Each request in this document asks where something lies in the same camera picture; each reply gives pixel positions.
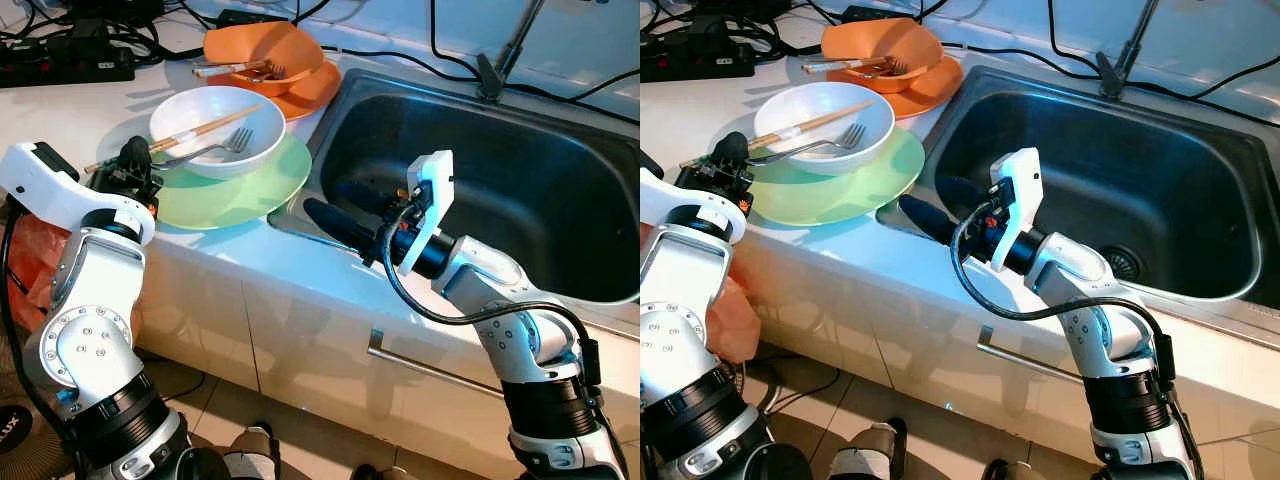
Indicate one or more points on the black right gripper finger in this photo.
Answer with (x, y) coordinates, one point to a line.
(965, 192)
(370, 197)
(925, 218)
(340, 225)

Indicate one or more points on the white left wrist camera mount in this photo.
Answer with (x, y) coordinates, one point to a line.
(690, 205)
(40, 180)

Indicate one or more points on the white bowl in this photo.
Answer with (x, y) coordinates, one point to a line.
(815, 105)
(195, 105)

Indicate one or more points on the brown woven floor mat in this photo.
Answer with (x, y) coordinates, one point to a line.
(20, 370)

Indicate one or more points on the wooden chopstick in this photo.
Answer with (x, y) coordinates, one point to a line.
(835, 69)
(215, 122)
(835, 64)
(225, 72)
(225, 67)
(790, 133)
(180, 137)
(830, 117)

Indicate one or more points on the orange plate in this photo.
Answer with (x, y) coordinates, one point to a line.
(940, 88)
(318, 90)

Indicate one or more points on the orange bowl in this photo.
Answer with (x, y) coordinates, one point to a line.
(880, 40)
(260, 42)

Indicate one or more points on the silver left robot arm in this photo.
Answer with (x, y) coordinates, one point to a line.
(90, 300)
(690, 300)

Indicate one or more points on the orange plastic bag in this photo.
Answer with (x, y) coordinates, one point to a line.
(40, 260)
(735, 320)

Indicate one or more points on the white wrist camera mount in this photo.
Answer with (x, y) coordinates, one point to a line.
(690, 205)
(1022, 185)
(432, 190)
(40, 180)

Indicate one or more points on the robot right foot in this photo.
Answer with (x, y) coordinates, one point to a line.
(378, 472)
(1012, 470)

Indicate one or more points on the black power adapter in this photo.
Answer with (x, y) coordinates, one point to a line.
(250, 18)
(870, 13)

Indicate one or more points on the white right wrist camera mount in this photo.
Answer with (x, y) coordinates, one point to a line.
(432, 190)
(1022, 185)

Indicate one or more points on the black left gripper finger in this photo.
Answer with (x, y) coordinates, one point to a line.
(135, 152)
(730, 148)

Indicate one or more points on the silver fork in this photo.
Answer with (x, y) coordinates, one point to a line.
(893, 68)
(238, 142)
(850, 137)
(275, 72)

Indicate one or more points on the chrome sink faucet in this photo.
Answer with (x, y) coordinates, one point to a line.
(1110, 75)
(490, 78)

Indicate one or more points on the metal sink drain strainer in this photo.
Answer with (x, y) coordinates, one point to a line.
(1122, 263)

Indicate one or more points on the black power strip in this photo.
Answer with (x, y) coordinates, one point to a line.
(700, 62)
(60, 68)

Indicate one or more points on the stainless steel sink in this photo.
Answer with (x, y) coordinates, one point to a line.
(1150, 170)
(520, 180)

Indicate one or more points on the light green plate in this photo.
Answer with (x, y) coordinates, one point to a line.
(850, 200)
(230, 200)

